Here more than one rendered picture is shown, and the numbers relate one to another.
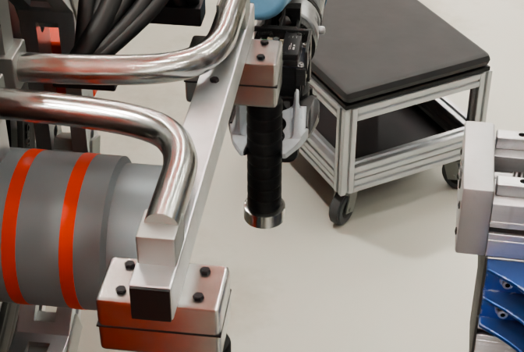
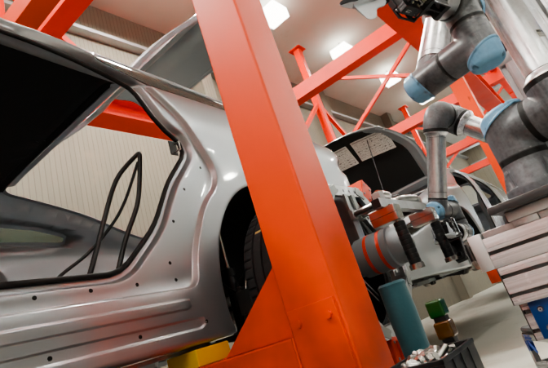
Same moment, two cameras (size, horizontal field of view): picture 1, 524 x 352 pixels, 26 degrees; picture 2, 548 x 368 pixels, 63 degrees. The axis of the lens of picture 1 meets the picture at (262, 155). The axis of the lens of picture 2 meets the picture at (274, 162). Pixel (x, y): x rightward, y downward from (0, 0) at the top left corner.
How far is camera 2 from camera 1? 1.13 m
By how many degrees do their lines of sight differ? 60
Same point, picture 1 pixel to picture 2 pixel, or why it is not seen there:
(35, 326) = not seen: hidden behind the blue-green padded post
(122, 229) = (388, 232)
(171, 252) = (378, 194)
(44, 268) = (372, 248)
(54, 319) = not seen: hidden behind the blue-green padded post
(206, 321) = (391, 207)
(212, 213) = not seen: outside the picture
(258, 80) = (427, 212)
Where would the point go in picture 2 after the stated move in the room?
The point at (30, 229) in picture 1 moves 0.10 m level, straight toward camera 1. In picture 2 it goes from (368, 241) to (364, 237)
